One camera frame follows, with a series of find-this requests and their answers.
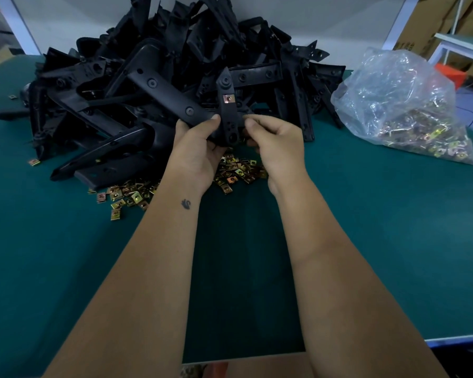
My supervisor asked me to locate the heap of brass clip nuts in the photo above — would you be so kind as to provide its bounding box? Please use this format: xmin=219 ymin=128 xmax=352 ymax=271
xmin=88 ymin=153 xmax=269 ymax=222

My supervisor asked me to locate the person's right forearm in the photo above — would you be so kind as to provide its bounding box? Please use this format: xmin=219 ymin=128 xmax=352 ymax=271
xmin=267 ymin=173 xmax=451 ymax=378

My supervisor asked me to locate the person's left forearm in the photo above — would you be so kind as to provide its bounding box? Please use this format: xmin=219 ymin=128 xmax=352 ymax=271
xmin=43 ymin=179 xmax=205 ymax=378

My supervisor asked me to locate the stack of cardboard boxes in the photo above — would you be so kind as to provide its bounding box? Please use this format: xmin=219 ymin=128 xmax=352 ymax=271
xmin=393 ymin=0 xmax=473 ymax=81

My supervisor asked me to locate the person's left hand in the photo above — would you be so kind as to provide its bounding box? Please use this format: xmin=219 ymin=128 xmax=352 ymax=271
xmin=163 ymin=114 xmax=227 ymax=198

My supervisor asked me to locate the clear plastic bag of clips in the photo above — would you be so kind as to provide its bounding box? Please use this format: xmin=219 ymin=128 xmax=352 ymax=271
xmin=331 ymin=47 xmax=473 ymax=167

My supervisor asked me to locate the black plastic armrest bracket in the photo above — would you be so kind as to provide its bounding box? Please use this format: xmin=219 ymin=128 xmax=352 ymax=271
xmin=127 ymin=67 xmax=248 ymax=148

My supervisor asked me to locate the white metal frame post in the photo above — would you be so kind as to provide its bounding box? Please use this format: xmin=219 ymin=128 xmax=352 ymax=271
xmin=0 ymin=0 xmax=42 ymax=56
xmin=382 ymin=0 xmax=421 ymax=51

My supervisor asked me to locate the white metal table frame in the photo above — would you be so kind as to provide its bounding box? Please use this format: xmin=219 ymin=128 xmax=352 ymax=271
xmin=429 ymin=32 xmax=473 ymax=67

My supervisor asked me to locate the orange plastic stool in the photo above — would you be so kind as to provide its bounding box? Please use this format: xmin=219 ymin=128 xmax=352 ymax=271
xmin=435 ymin=63 xmax=467 ymax=90

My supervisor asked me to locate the person's right hand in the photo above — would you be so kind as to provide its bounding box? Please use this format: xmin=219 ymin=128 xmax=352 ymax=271
xmin=242 ymin=113 xmax=312 ymax=198

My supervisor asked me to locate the pile of black plastic brackets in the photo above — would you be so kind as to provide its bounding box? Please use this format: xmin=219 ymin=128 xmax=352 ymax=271
xmin=22 ymin=0 xmax=347 ymax=191

